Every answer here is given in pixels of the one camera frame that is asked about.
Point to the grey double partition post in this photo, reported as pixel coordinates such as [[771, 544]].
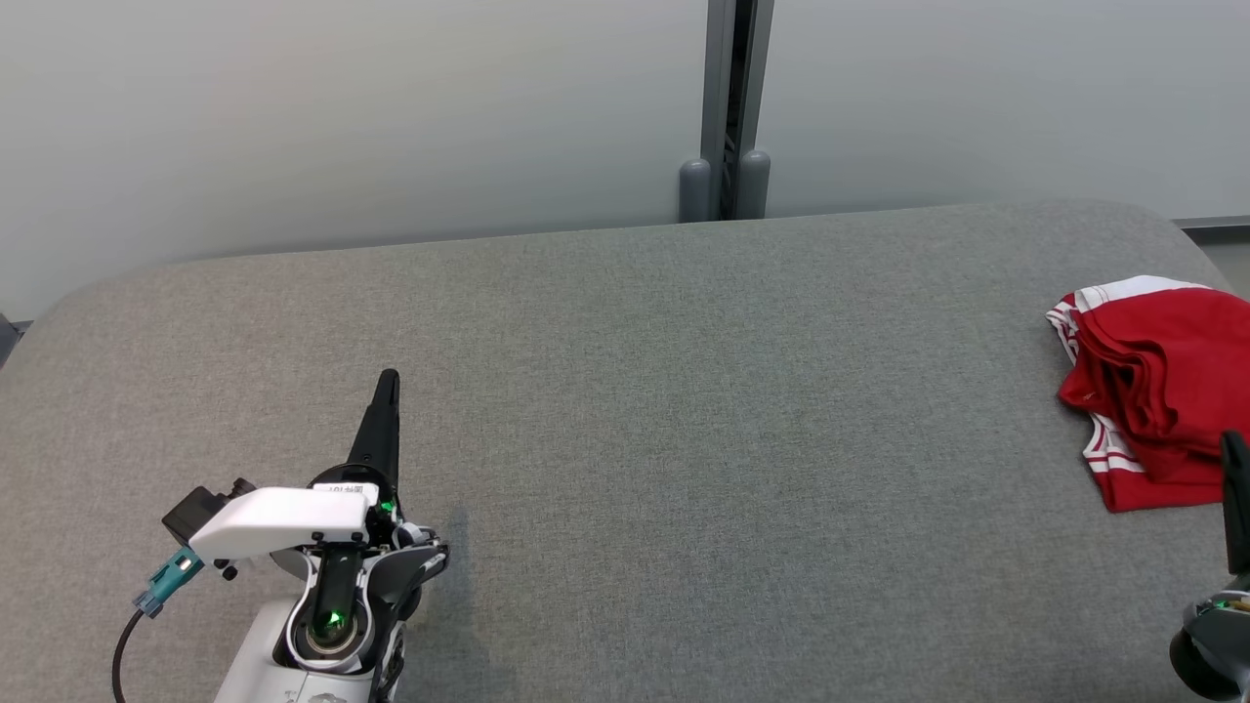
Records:
[[718, 98]]

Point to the grey wall base rail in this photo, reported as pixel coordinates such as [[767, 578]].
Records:
[[1216, 223]]

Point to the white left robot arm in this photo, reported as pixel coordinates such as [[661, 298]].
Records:
[[259, 664]]

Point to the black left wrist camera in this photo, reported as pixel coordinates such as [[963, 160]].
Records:
[[190, 513]]

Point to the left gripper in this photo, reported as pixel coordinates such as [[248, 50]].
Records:
[[283, 517]]

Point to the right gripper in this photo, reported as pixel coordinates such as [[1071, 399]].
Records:
[[1221, 654]]

